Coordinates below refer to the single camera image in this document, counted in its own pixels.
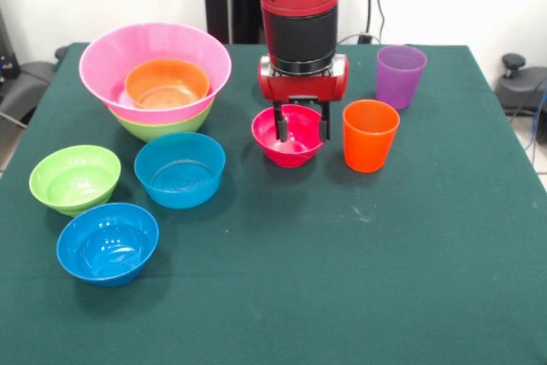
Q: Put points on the small green bowl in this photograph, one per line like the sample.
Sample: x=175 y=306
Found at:
x=72 y=177

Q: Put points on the orange bowl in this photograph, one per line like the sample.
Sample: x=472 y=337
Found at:
x=166 y=78

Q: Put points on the black and grey equipment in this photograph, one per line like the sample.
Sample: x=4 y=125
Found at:
x=25 y=83

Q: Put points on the black round knob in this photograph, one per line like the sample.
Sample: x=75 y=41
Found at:
x=61 y=53

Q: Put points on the dark green tablecloth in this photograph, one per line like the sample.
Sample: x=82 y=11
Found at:
x=384 y=232

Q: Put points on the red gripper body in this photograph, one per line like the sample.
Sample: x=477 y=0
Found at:
x=303 y=87

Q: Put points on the wide light blue bowl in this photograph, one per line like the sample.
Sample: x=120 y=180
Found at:
x=179 y=172

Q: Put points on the small red bowl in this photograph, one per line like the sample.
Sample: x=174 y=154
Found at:
x=267 y=134

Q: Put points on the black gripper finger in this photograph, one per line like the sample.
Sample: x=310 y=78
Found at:
x=282 y=125
x=325 y=125

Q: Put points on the purple cup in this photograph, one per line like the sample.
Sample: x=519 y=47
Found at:
x=399 y=80

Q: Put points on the large green bowl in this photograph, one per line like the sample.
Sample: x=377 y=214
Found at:
x=171 y=127

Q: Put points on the large pink bowl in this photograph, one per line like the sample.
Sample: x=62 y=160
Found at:
x=111 y=57

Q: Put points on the orange cup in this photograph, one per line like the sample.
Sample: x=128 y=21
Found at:
x=369 y=138

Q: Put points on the black equipment with knob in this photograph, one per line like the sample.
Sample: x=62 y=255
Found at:
x=519 y=87

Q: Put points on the dark blue bowl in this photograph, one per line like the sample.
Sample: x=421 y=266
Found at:
x=107 y=245

